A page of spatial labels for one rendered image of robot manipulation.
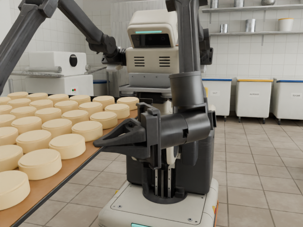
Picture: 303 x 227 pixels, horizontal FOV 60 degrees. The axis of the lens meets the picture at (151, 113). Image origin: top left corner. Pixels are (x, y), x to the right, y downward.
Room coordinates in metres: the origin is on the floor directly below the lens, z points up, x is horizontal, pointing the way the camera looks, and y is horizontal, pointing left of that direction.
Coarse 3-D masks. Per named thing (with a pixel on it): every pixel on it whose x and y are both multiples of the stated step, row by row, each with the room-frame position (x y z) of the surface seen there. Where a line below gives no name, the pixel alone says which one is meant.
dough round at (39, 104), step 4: (36, 100) 0.60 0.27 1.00; (40, 100) 0.60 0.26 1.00; (44, 100) 0.60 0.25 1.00; (48, 100) 0.60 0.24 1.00; (32, 104) 0.57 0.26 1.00; (36, 104) 0.56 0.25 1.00; (40, 104) 0.56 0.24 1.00; (44, 104) 0.57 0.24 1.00; (48, 104) 0.57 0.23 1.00; (52, 104) 0.59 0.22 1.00; (36, 108) 0.56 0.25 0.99; (40, 108) 0.56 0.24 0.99; (44, 108) 0.57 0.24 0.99
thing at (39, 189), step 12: (120, 120) 0.50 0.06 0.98; (108, 132) 0.44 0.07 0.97; (84, 156) 0.35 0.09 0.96; (72, 168) 0.32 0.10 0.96; (36, 180) 0.29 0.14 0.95; (48, 180) 0.29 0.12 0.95; (60, 180) 0.29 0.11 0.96; (36, 192) 0.27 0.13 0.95; (48, 192) 0.27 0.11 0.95; (24, 204) 0.25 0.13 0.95; (0, 216) 0.23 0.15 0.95; (12, 216) 0.23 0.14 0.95
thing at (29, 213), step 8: (96, 96) 0.65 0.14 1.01; (152, 104) 0.61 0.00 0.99; (96, 152) 0.36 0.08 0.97; (88, 160) 0.34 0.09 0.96; (80, 168) 0.32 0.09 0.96; (72, 176) 0.30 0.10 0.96; (64, 184) 0.29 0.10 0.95; (32, 208) 0.24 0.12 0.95; (24, 216) 0.23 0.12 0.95; (16, 224) 0.22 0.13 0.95
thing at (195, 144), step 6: (186, 144) 1.31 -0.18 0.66; (192, 144) 1.30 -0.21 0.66; (162, 150) 1.22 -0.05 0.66; (186, 150) 1.31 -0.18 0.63; (192, 150) 1.30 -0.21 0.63; (162, 156) 1.21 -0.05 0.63; (186, 156) 1.31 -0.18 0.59; (192, 156) 1.30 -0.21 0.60; (144, 162) 1.31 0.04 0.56; (162, 162) 1.23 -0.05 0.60; (174, 162) 1.40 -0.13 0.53; (186, 162) 1.31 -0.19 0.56; (192, 162) 1.30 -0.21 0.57; (162, 168) 1.28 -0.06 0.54
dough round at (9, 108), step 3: (0, 105) 0.57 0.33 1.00; (3, 105) 0.57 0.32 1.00; (6, 105) 0.57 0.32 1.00; (9, 105) 0.57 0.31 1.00; (0, 108) 0.55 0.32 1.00; (3, 108) 0.55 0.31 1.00; (6, 108) 0.54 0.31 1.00; (9, 108) 0.55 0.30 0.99; (0, 111) 0.53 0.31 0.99; (3, 111) 0.53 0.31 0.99; (6, 111) 0.54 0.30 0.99; (9, 111) 0.55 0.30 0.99; (0, 114) 0.53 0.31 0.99; (3, 114) 0.53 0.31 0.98
